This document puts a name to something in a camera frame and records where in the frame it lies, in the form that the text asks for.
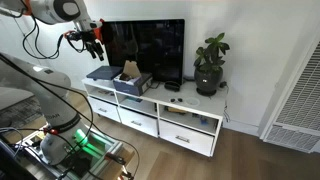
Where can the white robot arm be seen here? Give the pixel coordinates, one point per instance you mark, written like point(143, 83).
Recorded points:
point(51, 87)

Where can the green potted plant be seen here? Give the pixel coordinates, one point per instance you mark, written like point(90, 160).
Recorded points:
point(208, 65)

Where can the black glasses pouch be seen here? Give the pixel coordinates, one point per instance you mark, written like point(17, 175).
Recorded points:
point(172, 86)

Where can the white tv stand cabinet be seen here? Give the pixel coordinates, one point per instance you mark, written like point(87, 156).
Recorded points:
point(193, 127)

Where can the white wall vent grille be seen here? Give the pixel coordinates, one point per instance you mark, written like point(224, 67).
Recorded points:
point(295, 124)

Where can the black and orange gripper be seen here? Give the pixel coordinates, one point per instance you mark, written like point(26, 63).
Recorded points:
point(92, 39)

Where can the clear round coaster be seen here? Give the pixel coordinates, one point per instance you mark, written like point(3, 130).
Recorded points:
point(193, 101)

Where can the dark blue box lid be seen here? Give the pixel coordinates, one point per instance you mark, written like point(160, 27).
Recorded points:
point(105, 72)

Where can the black flat screen television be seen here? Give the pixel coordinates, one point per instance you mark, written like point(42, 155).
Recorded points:
point(157, 46)

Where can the brown cardboard insert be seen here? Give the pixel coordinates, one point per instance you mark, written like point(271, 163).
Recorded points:
point(130, 71)

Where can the open dark blue box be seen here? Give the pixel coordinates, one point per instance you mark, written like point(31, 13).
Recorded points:
point(136, 86)

